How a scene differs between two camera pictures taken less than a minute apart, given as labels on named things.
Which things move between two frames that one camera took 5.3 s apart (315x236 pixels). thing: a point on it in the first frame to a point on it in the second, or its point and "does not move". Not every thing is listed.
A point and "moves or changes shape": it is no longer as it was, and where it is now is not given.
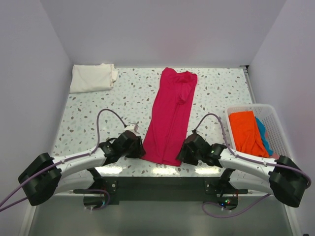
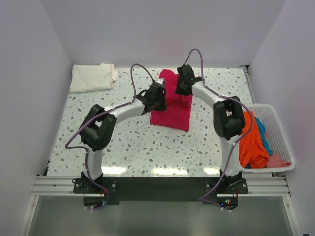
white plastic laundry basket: [275, 132] does not move
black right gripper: [183, 156] to [178, 91]
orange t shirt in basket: [246, 138] does not move
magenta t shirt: [167, 129] moves or changes shape
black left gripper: [139, 152] to [163, 107]
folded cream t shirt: [92, 78] does not move
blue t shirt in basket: [262, 129] does not move
